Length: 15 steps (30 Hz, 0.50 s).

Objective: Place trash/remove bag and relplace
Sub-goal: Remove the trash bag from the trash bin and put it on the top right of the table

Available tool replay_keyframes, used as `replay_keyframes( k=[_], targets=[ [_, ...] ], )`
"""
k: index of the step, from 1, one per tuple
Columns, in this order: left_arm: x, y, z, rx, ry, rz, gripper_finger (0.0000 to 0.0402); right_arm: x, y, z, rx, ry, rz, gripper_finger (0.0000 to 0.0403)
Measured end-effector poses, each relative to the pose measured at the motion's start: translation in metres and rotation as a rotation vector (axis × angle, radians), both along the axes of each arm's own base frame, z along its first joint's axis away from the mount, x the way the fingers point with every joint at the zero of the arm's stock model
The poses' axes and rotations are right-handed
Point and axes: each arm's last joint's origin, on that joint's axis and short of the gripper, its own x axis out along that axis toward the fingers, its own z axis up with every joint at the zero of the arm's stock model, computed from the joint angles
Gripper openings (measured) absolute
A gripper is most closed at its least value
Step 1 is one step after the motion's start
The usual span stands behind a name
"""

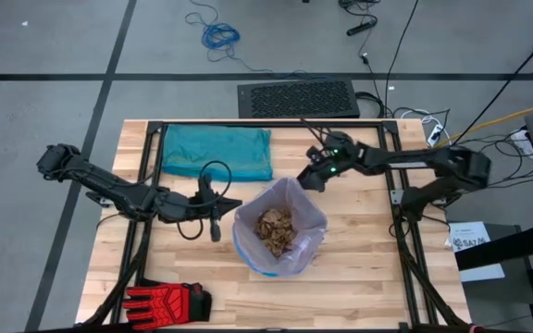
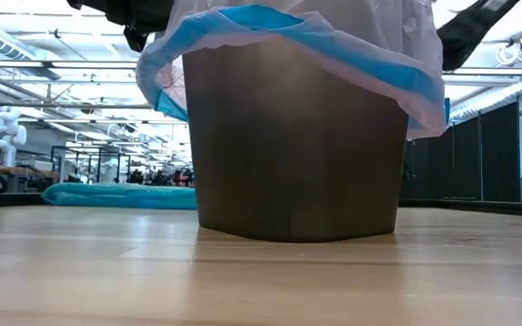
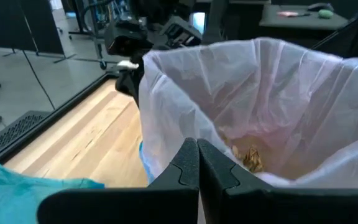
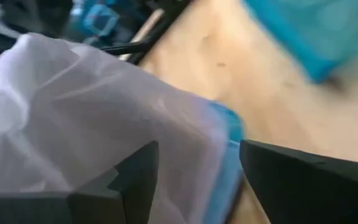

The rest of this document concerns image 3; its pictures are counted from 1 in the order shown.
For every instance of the black perforated floor grate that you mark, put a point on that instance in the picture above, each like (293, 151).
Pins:
(11, 133)

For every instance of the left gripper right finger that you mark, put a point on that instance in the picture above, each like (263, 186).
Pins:
(259, 205)

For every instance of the white power strip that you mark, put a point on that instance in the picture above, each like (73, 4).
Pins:
(127, 64)

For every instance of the black wheeled stand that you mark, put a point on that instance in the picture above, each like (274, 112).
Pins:
(94, 31)

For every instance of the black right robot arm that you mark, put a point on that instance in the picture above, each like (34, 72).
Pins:
(179, 31)

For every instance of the black room divider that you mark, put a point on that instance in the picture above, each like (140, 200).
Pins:
(11, 25)

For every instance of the teal trash bag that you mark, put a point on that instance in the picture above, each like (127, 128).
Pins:
(11, 199)

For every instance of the black desk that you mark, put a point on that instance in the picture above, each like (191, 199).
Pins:
(291, 21)

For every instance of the lit blue screen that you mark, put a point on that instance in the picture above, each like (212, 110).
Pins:
(198, 21)

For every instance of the pink flat item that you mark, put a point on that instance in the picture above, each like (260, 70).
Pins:
(287, 14)

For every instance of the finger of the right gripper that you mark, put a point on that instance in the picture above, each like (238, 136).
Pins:
(130, 82)

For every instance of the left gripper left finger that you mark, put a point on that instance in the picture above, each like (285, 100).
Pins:
(166, 202)

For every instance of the green ball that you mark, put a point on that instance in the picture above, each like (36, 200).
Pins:
(325, 14)

